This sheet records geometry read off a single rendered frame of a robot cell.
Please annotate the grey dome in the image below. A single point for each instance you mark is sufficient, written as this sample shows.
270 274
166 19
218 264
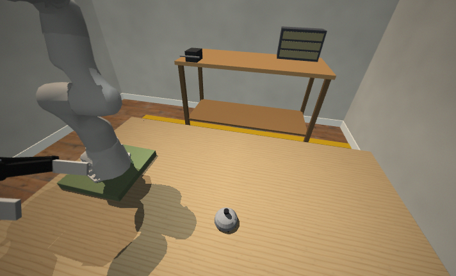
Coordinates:
226 219

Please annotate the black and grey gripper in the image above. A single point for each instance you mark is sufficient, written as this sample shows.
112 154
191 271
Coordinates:
10 209

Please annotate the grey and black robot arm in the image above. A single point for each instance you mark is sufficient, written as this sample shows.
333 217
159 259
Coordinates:
82 103

